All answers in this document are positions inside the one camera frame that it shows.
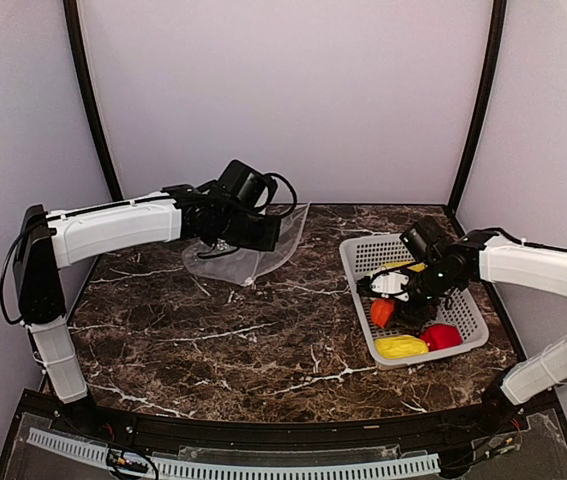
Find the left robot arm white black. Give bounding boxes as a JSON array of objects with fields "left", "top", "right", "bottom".
[{"left": 3, "top": 178, "right": 280, "bottom": 436}]

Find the white plastic basket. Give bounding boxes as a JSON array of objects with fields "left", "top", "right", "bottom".
[{"left": 338, "top": 232, "right": 490, "bottom": 370}]

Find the left black frame post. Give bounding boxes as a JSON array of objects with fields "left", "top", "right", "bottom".
[{"left": 62, "top": 0, "right": 123, "bottom": 201}]

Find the yellow vegetable toy front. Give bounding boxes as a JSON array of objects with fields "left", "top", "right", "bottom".
[{"left": 375, "top": 335, "right": 429, "bottom": 359}]

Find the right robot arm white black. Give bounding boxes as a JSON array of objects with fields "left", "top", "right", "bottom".
[{"left": 400, "top": 225, "right": 567, "bottom": 434}]

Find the right black frame post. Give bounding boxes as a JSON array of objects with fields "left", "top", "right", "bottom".
[{"left": 445, "top": 0, "right": 507, "bottom": 217}]

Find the yellow vegetable toy rear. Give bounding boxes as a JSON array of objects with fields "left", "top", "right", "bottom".
[{"left": 380, "top": 261, "right": 426, "bottom": 273}]

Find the yellow vegetable toy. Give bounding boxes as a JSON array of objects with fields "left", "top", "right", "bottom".
[
  {"left": 375, "top": 335, "right": 429, "bottom": 359},
  {"left": 380, "top": 261, "right": 426, "bottom": 273}
]

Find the black front rail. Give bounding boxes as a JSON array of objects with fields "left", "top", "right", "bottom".
[{"left": 22, "top": 392, "right": 513, "bottom": 452}]

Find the black frame post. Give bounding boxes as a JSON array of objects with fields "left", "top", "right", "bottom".
[
  {"left": 445, "top": 0, "right": 507, "bottom": 217},
  {"left": 62, "top": 0, "right": 123, "bottom": 201}
]

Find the red bell pepper toy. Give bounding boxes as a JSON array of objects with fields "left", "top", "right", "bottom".
[{"left": 420, "top": 324, "right": 463, "bottom": 351}]

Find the white slotted cable duct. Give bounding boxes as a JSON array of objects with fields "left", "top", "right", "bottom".
[{"left": 26, "top": 427, "right": 442, "bottom": 480}]

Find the clear zip top bag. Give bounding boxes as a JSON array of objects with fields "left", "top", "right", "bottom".
[{"left": 182, "top": 204, "right": 309, "bottom": 286}]

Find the orange pumpkin toy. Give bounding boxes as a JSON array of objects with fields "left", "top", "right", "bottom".
[{"left": 370, "top": 298, "right": 395, "bottom": 328}]

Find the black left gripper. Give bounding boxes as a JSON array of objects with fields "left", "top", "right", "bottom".
[{"left": 221, "top": 207, "right": 283, "bottom": 251}]

